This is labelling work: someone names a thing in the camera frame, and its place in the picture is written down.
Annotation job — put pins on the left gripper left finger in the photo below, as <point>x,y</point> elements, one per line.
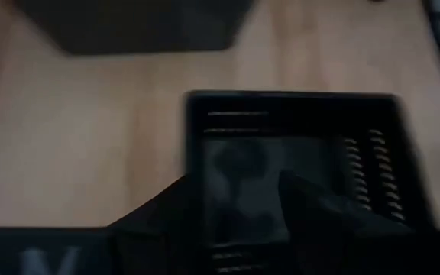
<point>178,214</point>

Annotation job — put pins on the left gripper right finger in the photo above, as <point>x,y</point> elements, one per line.
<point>319,217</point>

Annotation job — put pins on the black slotted plastic basket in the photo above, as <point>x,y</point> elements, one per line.
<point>250,164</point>
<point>395,126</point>

